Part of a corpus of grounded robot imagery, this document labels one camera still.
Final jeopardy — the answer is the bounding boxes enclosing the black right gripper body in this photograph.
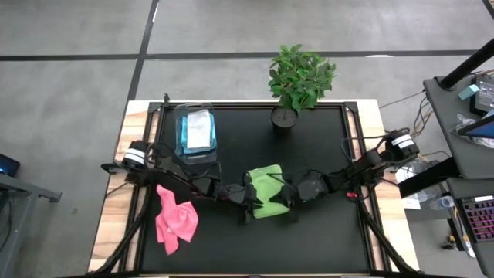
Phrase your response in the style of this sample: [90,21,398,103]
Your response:
[295,171,330,202]

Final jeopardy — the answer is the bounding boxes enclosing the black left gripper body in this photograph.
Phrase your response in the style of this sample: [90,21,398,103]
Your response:
[225,182,256,212]

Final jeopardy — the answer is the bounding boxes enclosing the green microfiber towel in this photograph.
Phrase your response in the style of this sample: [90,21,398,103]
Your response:
[246,164,291,219]

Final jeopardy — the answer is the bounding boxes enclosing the clear plastic bin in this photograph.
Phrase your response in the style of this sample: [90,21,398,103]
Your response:
[173,102,218,166]

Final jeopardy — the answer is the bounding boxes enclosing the pink microfiber towel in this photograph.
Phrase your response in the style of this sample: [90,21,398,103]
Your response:
[154,184,200,256]

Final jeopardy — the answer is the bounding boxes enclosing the grey waffle microfiber towel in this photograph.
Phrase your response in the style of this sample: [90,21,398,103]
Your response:
[186,109,213,150]

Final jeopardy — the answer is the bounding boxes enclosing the cyan microfiber towel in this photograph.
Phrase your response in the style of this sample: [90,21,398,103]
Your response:
[179,114,217,154]

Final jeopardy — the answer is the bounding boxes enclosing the white papers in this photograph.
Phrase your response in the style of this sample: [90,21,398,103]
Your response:
[395,168,422,212]

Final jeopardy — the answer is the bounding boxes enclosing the green potted plant black pot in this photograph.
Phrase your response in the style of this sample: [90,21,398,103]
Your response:
[268,42,337,134]

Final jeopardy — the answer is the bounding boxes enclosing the clear plastic bottle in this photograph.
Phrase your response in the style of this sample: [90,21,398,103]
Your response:
[429,195,456,212]

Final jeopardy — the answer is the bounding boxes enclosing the grey side desk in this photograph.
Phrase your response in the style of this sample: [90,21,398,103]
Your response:
[423,75,494,277]

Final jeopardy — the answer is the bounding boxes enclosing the black keyboard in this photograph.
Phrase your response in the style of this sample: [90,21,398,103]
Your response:
[461,195,494,244]

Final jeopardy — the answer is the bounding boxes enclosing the tablet with blue screen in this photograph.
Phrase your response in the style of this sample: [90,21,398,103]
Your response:
[458,114,494,140]

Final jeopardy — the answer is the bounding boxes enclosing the small teal box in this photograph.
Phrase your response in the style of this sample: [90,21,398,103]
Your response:
[458,83,481,102]

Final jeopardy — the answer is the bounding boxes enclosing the black desk device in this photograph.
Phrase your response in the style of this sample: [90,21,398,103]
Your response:
[469,74,494,117]

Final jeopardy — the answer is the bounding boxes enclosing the black pole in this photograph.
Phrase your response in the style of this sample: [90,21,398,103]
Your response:
[439,38,494,90]

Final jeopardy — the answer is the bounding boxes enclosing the grey metal bench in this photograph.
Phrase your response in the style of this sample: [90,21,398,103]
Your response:
[0,173,63,278]

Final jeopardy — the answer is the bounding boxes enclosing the black device with blue light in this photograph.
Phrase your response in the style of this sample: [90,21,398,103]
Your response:
[0,153,22,178]

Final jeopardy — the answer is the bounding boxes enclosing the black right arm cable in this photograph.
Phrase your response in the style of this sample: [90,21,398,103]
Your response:
[339,132,391,163]

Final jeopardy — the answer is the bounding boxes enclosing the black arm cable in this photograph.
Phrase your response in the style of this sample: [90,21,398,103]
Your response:
[145,141,184,171]
[339,132,391,163]

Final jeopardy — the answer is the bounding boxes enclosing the black aluminium table frame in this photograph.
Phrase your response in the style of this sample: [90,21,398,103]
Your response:
[90,92,421,278]

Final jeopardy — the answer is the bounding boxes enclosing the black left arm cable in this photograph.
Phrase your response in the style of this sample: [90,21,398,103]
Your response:
[145,141,184,171]

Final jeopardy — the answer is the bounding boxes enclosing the black support bracket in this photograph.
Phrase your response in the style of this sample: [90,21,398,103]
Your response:
[397,156,461,198]

